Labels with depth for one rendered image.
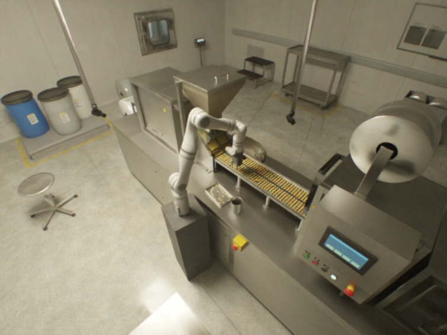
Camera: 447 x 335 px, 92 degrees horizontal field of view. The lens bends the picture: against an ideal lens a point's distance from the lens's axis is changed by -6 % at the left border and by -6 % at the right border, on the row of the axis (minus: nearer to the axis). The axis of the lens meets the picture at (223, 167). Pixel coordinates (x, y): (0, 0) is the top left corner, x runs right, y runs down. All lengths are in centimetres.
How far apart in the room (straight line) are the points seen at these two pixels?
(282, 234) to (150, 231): 149
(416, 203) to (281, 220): 76
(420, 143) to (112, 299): 231
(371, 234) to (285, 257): 65
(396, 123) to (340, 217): 39
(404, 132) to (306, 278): 88
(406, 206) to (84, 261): 252
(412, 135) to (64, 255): 279
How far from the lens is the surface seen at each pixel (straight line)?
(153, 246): 247
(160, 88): 199
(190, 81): 156
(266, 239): 151
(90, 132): 424
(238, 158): 154
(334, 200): 100
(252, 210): 162
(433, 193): 136
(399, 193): 125
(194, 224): 160
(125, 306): 231
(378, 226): 99
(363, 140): 106
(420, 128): 99
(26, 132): 449
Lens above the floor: 208
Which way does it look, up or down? 42 degrees down
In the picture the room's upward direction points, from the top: straight up
